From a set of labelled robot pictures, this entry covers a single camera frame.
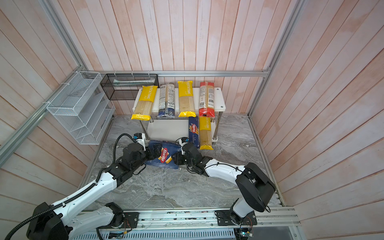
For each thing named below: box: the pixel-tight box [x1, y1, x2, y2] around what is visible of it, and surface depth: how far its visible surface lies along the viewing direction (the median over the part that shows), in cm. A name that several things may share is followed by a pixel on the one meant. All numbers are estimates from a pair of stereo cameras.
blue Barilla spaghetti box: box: [188, 116, 200, 148], surface depth 100 cm
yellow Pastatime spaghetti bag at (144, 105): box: [131, 85, 158, 121], surface depth 77 cm
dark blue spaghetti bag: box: [157, 82, 176, 119], surface depth 78 cm
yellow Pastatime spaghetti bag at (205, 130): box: [199, 116, 214, 151], surface depth 100 cm
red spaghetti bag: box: [199, 81, 215, 118], surface depth 78 cm
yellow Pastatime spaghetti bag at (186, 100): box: [177, 80, 197, 118], surface depth 78 cm
